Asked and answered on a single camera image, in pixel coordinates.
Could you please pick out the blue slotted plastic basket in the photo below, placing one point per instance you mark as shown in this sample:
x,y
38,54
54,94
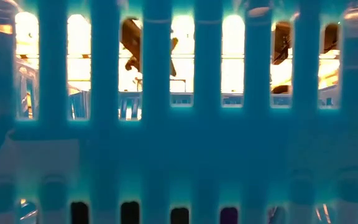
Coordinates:
x,y
179,140

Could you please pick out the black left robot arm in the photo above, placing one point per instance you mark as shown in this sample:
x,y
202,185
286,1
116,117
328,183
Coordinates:
x,y
132,37

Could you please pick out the dark blue device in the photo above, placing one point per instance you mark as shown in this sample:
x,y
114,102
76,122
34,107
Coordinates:
x,y
228,216

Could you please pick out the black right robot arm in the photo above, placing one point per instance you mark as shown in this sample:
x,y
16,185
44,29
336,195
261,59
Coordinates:
x,y
331,35

